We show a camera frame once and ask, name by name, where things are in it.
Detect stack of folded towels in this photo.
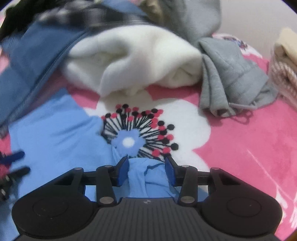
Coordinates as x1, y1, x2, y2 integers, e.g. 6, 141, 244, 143
269, 28, 297, 107

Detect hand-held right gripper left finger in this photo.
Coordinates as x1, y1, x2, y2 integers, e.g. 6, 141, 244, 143
54, 156, 129, 207

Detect light blue t-shirt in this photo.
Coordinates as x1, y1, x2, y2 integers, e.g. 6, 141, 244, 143
8, 94, 184, 202

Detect grey hoodie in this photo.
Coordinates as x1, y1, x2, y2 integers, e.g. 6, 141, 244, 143
160, 0, 279, 117

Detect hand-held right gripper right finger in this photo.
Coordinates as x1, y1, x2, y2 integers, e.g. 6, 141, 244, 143
165, 156, 240, 207

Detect beige garment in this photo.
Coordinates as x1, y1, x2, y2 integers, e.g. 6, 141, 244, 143
139, 0, 165, 21

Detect pink floral blanket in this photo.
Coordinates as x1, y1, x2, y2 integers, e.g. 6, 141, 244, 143
0, 32, 297, 241

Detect white fleece garment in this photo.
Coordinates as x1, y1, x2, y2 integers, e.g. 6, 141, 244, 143
61, 25, 202, 98

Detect black checkered garment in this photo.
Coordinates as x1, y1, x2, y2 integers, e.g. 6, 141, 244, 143
0, 0, 154, 35

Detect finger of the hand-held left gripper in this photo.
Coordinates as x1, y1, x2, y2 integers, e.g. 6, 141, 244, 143
6, 167, 31, 183
0, 151, 26, 166

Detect blue jeans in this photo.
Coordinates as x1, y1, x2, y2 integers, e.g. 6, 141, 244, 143
0, 5, 149, 130

